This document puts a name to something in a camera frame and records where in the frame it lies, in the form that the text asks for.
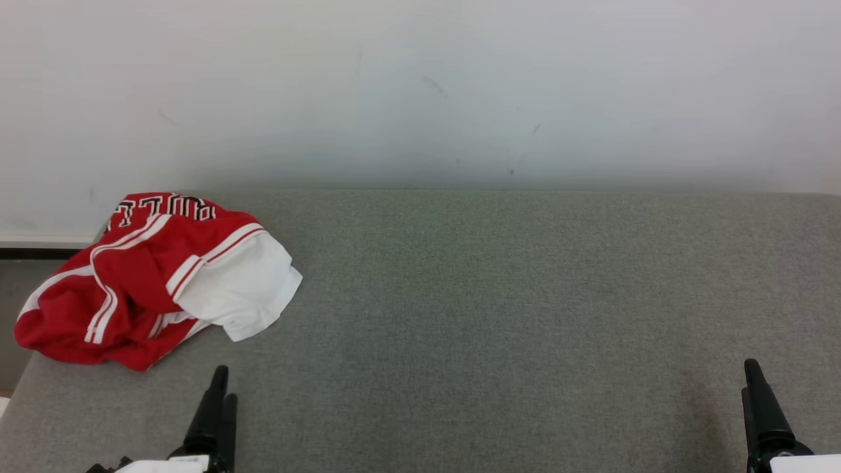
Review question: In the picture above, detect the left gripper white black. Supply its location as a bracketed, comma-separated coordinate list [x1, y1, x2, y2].
[115, 365, 238, 473]

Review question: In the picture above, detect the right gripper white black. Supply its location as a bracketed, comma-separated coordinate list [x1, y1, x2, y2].
[741, 358, 841, 473]

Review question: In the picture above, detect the red garment with striped trim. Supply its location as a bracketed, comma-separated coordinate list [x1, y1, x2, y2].
[13, 192, 304, 372]

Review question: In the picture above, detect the white wall baseboard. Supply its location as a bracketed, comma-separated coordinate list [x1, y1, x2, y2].
[0, 233, 99, 250]

